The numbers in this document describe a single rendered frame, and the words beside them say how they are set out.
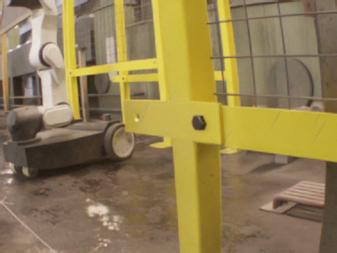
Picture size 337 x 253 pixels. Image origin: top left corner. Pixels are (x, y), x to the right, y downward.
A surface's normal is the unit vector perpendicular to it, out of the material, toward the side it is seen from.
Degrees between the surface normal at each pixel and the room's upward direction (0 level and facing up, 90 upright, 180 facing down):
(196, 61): 90
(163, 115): 90
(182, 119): 90
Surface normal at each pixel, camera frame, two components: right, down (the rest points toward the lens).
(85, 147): 0.75, 0.04
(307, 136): -0.79, 0.16
